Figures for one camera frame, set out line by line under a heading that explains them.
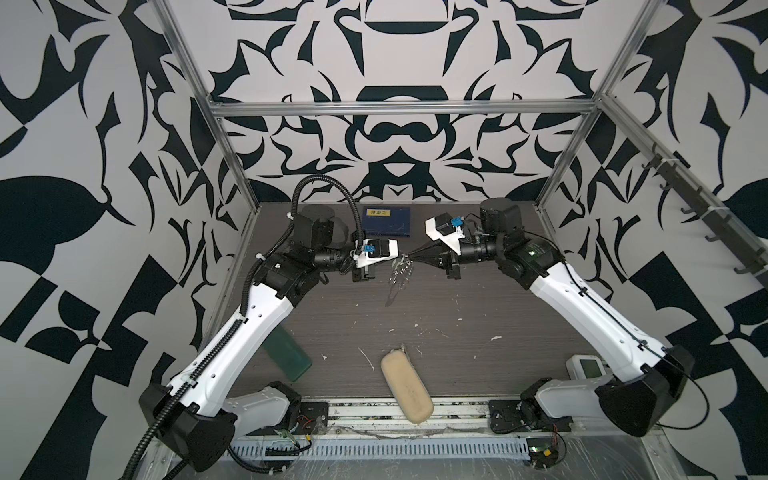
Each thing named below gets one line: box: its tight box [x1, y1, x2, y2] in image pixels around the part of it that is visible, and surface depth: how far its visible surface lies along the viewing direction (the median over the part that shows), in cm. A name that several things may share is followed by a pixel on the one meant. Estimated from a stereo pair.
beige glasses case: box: [380, 348, 434, 424], surface depth 78 cm
